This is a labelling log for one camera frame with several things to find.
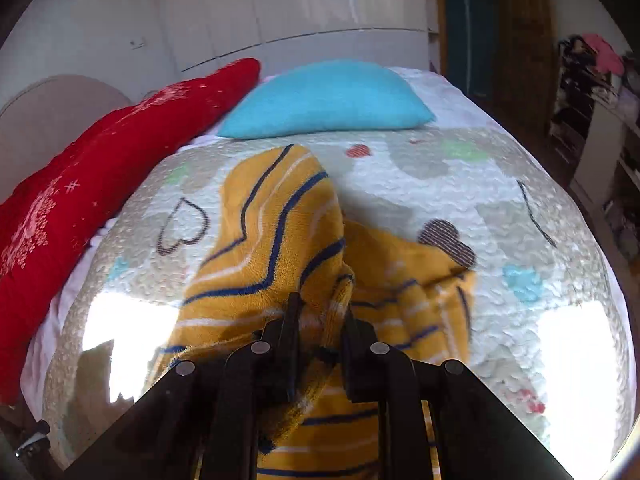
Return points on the yellow striped knit sweater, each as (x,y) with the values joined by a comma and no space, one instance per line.
(285,240)

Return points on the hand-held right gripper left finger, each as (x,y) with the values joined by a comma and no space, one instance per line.
(292,355)

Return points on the white wall socket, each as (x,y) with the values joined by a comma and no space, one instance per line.
(137,43)

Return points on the white glossy wardrobe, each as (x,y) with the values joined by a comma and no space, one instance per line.
(300,0)

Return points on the white bed sheet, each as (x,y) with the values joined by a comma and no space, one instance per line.
(55,320)

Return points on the white quilted bedspread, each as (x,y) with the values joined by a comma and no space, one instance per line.
(450,200)

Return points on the red patterned blanket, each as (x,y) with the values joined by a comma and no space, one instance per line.
(100,170)

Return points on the cluttered storage shelf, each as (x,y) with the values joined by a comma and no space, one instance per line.
(600,125)

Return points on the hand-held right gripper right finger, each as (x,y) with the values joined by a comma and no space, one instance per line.
(356,360)

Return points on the dark teal panel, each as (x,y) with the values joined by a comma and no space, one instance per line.
(467,25)

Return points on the pink cloth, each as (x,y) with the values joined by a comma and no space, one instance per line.
(605,52)

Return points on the teal pillow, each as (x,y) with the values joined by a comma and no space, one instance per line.
(325,97)

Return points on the brown wooden door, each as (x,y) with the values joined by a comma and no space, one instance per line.
(522,35)

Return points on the beige padded headboard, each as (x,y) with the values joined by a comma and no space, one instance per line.
(55,97)

